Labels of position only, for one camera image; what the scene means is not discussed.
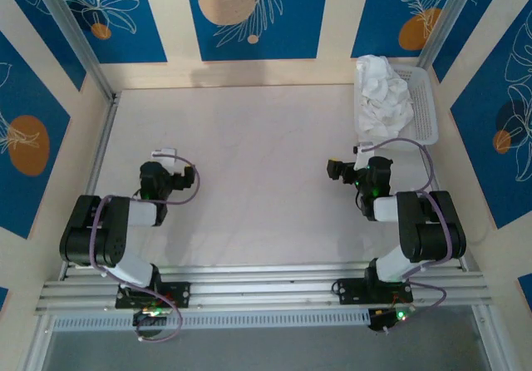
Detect aluminium corner post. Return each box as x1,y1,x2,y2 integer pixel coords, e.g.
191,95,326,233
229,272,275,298
417,0,475,71
31,0,118,101

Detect white perforated plastic basket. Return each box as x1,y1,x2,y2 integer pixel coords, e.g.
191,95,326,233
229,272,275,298
352,57,441,152

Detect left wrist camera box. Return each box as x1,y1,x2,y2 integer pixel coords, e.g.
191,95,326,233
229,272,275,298
150,147,179,166

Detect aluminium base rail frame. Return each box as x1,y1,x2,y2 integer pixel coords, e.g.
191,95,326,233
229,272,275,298
35,262,491,316

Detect aluminium table side rail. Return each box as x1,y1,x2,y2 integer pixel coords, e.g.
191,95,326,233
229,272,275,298
85,92,121,197
419,146,467,270

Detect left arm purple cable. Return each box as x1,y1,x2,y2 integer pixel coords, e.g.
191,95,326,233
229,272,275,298
89,153,204,344

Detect white t-shirt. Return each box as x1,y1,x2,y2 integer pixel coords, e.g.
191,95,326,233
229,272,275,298
355,54,415,140

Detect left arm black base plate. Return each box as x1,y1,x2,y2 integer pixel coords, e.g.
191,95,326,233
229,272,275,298
115,281,192,309

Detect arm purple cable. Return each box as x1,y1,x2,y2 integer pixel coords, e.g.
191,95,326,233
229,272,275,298
89,153,204,344
362,137,455,310

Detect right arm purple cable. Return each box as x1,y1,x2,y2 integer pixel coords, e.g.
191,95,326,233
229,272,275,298
362,137,455,310

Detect grey slotted cable duct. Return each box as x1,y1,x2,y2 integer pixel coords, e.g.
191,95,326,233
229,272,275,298
52,309,371,331

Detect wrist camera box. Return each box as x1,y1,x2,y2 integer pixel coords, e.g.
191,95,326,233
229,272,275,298
150,147,179,166
352,142,374,171

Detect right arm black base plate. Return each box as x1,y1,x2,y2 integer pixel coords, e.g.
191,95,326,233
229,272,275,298
332,277,415,305

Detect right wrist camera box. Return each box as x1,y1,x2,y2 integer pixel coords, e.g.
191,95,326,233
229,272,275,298
352,142,374,171

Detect blue floral wall panel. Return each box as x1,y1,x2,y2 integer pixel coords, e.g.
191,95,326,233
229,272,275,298
184,0,332,62
451,11,532,230
0,29,71,240
53,0,168,65
431,0,511,84
0,0,87,92
351,0,462,60

